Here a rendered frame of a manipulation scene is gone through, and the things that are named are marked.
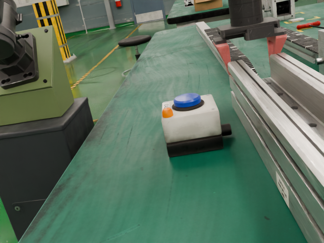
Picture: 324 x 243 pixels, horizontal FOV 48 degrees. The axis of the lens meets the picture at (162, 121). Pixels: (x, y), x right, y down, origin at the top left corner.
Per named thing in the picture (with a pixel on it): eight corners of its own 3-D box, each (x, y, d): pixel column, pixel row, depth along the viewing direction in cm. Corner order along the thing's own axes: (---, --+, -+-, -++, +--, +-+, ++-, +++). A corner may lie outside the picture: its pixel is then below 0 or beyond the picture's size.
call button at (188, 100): (174, 107, 55) (172, 94, 54) (200, 102, 55) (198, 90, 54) (175, 115, 51) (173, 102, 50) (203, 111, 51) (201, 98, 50)
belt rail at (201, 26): (196, 29, 173) (195, 22, 172) (204, 27, 173) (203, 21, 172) (230, 78, 84) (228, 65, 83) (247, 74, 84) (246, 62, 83)
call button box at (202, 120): (168, 136, 59) (161, 100, 57) (227, 126, 58) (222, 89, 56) (168, 158, 51) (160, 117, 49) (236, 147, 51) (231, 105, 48)
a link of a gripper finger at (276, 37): (290, 74, 65) (287, 22, 62) (250, 81, 66) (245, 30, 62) (279, 66, 71) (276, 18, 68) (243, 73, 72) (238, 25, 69)
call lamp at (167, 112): (162, 114, 51) (161, 106, 50) (173, 113, 51) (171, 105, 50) (162, 118, 49) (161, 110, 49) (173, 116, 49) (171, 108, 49)
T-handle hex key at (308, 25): (295, 30, 125) (295, 24, 124) (318, 25, 125) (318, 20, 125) (318, 34, 110) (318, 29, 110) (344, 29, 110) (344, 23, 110)
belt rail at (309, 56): (235, 21, 172) (235, 15, 171) (244, 20, 172) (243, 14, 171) (313, 63, 83) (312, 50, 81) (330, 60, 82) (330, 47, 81)
